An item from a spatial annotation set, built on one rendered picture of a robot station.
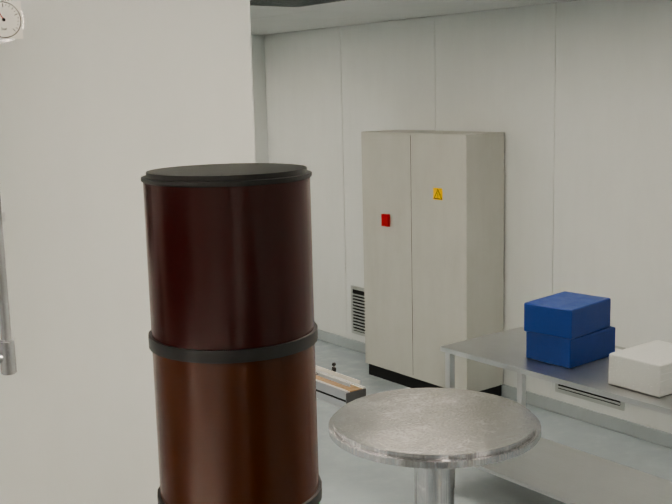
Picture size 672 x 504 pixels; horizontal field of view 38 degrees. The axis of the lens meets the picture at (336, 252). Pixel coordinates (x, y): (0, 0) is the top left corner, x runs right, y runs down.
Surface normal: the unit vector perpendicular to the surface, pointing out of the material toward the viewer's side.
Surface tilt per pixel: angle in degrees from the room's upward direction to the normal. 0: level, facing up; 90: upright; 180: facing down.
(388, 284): 90
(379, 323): 90
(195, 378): 90
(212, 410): 90
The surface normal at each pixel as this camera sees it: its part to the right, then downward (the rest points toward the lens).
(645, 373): -0.80, 0.11
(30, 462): 0.62, 0.11
